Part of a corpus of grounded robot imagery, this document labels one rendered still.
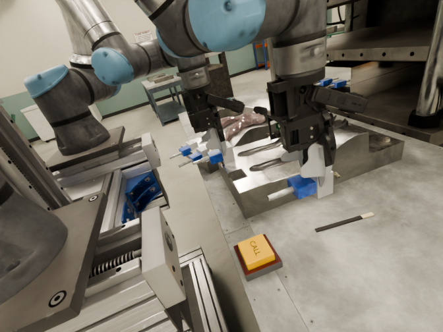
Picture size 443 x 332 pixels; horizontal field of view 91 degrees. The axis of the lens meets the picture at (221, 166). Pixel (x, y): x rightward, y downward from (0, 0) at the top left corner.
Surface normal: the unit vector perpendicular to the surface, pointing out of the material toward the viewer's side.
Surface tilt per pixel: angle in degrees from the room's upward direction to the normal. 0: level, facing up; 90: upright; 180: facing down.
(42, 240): 73
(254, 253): 0
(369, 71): 90
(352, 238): 0
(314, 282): 0
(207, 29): 90
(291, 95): 90
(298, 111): 90
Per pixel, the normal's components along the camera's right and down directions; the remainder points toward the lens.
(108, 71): -0.38, 0.54
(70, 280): -0.23, -0.84
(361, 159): 0.26, 0.43
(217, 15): -0.77, 0.47
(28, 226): 0.85, -0.48
